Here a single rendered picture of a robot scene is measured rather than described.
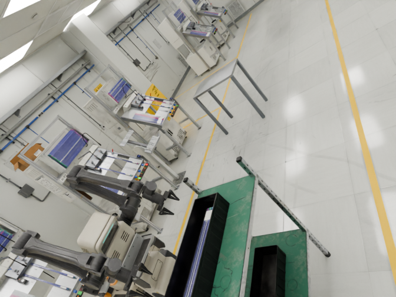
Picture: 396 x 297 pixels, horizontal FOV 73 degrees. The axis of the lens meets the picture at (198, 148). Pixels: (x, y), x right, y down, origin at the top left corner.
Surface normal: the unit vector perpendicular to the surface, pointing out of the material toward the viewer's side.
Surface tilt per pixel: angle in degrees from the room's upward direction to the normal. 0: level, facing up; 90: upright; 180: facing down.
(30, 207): 90
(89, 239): 42
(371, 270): 0
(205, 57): 90
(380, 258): 0
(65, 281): 47
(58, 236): 90
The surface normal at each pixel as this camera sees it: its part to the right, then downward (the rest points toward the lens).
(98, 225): 0.01, -0.70
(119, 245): 0.80, -0.25
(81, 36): -0.25, 0.69
